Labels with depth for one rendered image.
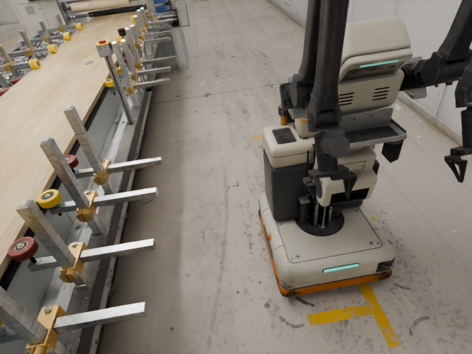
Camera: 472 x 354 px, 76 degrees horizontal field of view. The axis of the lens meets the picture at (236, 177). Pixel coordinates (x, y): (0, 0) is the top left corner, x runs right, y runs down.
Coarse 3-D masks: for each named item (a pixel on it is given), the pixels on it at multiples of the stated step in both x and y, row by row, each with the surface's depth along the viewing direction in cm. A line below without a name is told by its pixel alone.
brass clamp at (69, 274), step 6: (78, 246) 108; (84, 246) 110; (72, 252) 106; (78, 252) 106; (78, 258) 104; (78, 264) 103; (60, 270) 100; (66, 270) 100; (72, 270) 101; (78, 270) 103; (60, 276) 99; (66, 276) 100; (72, 276) 100; (78, 276) 103; (66, 282) 102
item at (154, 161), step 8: (136, 160) 146; (144, 160) 145; (152, 160) 144; (160, 160) 144; (88, 168) 145; (112, 168) 143; (120, 168) 144; (128, 168) 144; (136, 168) 145; (80, 176) 144; (88, 176) 144
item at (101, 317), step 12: (96, 312) 87; (108, 312) 87; (120, 312) 86; (132, 312) 86; (144, 312) 86; (60, 324) 85; (72, 324) 85; (84, 324) 86; (96, 324) 87; (0, 336) 84; (12, 336) 85
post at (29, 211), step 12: (24, 204) 84; (36, 204) 87; (24, 216) 85; (36, 216) 86; (36, 228) 89; (48, 228) 91; (48, 240) 92; (60, 240) 97; (60, 252) 96; (60, 264) 100; (72, 264) 101; (84, 276) 108
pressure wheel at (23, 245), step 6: (18, 240) 102; (24, 240) 102; (30, 240) 101; (12, 246) 100; (18, 246) 99; (24, 246) 100; (30, 246) 99; (36, 246) 102; (12, 252) 98; (18, 252) 98; (24, 252) 98; (30, 252) 99; (18, 258) 98; (24, 258) 99; (30, 258) 104
